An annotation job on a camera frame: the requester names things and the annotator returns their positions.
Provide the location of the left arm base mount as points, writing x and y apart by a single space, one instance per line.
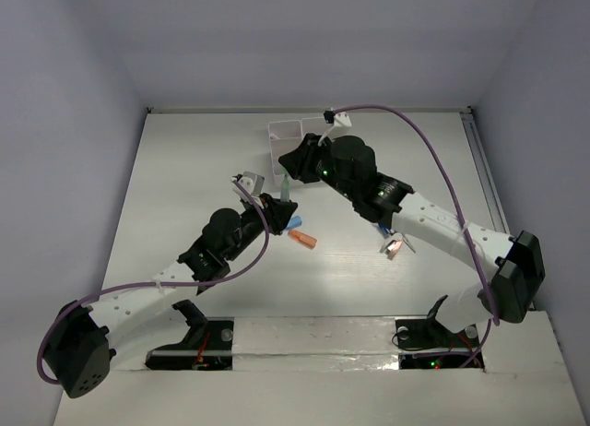
207 349

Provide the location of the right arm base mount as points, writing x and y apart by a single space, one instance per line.
425 346

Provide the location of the clear glue bottle blue cap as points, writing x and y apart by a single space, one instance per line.
385 231

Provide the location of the white organizer tray right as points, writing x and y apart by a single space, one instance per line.
315 125

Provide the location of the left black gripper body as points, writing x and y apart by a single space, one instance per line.
270 214

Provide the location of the green clear highlighter marker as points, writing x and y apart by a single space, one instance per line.
285 189

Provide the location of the blue highlighter marker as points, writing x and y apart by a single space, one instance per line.
294 222

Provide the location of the white organizer tray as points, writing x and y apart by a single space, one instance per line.
289 138
315 125

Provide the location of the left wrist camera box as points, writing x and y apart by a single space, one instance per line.
248 185

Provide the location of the orange highlighter marker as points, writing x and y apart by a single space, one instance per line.
302 238

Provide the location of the pink white correction tape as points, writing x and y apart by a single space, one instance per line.
391 247

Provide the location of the black handled scissors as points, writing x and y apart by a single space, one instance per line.
400 237

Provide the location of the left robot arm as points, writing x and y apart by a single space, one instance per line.
89 334

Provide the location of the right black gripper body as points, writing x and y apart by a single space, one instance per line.
318 159

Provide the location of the white organizer tray left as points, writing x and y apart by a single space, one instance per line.
289 138

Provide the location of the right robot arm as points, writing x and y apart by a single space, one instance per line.
512 266

